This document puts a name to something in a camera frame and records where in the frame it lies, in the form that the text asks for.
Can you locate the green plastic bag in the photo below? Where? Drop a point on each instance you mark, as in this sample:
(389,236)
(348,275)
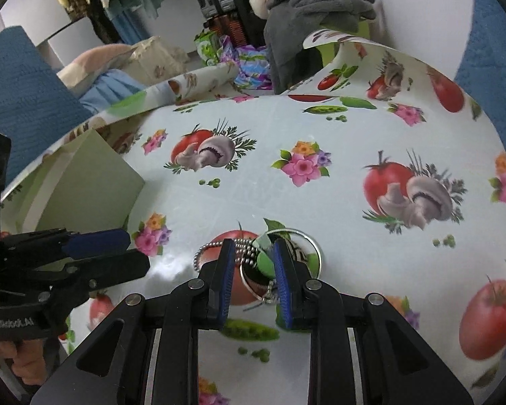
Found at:
(206,48)

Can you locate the dark plaid garment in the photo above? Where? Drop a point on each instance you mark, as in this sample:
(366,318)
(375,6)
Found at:
(78,4)

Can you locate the fruit printed tablecloth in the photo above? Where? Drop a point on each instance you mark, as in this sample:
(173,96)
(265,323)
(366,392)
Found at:
(320,168)

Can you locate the beige floral cushion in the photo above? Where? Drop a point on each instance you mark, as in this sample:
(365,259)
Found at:
(156,59)

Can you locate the dark patterned bangle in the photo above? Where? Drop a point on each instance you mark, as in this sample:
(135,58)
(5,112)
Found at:
(297,255)

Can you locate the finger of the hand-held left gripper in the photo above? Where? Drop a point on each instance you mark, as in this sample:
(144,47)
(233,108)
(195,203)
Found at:
(97,242)
(109,268)

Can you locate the person's left hand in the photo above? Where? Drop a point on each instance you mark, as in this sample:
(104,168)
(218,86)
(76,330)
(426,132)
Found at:
(29,358)

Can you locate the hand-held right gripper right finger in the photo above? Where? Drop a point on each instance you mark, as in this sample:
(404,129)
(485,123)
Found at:
(283,287)

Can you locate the green stool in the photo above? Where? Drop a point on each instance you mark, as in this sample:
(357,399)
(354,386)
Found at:
(362,31)

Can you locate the pale green cardboard box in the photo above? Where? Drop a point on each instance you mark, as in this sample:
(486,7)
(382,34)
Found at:
(92,181)

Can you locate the green stone pendant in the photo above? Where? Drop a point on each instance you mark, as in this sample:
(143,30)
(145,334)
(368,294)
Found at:
(263,261)

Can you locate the grey garment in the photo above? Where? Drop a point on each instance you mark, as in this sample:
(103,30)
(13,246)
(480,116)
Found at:
(303,29)

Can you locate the teal garment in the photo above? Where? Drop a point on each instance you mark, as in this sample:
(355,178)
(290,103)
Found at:
(135,2)

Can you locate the blue quilted chair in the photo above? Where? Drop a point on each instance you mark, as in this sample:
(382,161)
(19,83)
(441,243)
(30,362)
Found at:
(489,50)
(21,93)

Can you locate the white cabinet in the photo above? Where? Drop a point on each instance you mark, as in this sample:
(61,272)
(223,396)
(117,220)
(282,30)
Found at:
(38,17)

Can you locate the peach pillow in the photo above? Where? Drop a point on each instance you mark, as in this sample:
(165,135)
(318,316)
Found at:
(92,63)

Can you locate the red ribbed suitcase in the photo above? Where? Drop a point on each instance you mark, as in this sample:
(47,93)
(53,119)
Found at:
(227,31)

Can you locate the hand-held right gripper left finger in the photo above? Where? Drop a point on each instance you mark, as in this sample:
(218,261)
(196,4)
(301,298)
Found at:
(225,287)

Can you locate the thin silver hoop bangle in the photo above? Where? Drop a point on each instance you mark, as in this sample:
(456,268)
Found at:
(318,257)

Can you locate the purple floral bag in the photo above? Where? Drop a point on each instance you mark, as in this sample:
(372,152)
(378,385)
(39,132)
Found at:
(248,65)

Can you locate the light blue cloth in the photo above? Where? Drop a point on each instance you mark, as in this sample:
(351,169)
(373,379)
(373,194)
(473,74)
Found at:
(109,90)

